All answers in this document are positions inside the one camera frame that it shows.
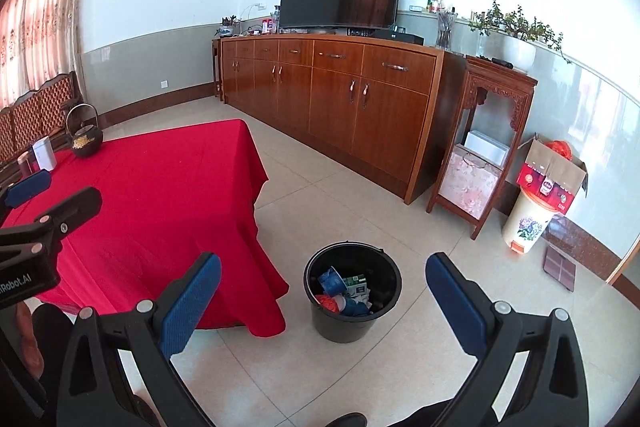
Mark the black set-top box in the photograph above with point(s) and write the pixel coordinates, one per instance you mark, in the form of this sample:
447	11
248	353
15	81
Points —
400	37

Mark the small dark side table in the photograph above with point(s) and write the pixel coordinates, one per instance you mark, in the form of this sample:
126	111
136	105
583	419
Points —
216	67

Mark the floral cream bin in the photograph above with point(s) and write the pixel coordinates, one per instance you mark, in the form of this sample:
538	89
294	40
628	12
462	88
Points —
529	224

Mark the pink floral bag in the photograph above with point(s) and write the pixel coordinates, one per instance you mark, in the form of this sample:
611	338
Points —
470	184

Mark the person's black shoe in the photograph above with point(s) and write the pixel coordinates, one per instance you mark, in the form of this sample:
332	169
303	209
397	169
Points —
345	421

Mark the green and white carton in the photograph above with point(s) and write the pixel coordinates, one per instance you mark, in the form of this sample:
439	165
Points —
356	288

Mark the group of small bottles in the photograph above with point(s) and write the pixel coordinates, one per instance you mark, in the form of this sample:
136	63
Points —
441	4

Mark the blue patterned paper cup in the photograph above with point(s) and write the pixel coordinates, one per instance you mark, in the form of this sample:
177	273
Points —
332	281

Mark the pink embroidered curtain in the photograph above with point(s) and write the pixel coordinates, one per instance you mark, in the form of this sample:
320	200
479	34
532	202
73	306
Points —
40	7

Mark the dark brown canister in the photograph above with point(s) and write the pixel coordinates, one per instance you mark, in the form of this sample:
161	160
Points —
26	164

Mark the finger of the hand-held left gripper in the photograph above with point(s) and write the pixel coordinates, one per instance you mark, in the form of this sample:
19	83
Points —
70	209
30	188

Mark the dark bathroom scale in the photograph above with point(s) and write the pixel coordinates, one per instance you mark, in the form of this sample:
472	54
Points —
559	269

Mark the glass vase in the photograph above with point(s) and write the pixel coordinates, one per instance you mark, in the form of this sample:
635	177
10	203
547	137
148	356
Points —
445	32

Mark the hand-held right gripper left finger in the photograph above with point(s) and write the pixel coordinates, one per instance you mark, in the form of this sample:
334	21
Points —
190	302

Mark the white tin box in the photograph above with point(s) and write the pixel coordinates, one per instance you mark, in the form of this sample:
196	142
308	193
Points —
45	154

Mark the carved wooden stand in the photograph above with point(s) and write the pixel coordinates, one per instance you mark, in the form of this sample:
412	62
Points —
500	79

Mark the wooden sideboard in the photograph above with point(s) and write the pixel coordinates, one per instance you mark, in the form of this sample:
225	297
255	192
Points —
380	112

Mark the black plastic bucket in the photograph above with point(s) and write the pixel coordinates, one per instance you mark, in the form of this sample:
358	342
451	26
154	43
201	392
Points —
345	329

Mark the wooden lattice-back bench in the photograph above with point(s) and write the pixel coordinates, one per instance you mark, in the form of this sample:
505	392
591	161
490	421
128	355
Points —
50	107

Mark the orange plastic bag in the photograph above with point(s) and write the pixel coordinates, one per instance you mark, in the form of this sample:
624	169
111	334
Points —
560	148

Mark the open cardboard box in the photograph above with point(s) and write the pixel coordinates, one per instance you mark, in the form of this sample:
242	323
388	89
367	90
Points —
547	167

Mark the blue towel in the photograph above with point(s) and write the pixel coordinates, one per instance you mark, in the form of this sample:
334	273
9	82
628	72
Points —
357	308

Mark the black remote control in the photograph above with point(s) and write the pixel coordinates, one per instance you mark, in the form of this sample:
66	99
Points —
502	62

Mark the black iron teapot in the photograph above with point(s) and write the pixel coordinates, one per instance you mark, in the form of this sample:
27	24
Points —
87	142

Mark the red plastic bag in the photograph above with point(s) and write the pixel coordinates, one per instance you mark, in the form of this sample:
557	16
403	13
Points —
329	302

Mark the small blue-white plant pot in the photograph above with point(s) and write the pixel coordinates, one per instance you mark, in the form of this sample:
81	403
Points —
226	30

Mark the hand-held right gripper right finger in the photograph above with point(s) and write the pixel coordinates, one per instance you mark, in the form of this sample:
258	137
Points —
455	307

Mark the red tablecloth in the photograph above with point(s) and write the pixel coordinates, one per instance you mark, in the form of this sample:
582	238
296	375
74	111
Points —
165	207

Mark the potted green plant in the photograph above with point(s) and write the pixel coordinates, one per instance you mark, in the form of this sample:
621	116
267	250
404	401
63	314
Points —
517	52

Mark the person's left forearm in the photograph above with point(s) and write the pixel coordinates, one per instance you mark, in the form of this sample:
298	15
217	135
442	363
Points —
30	342

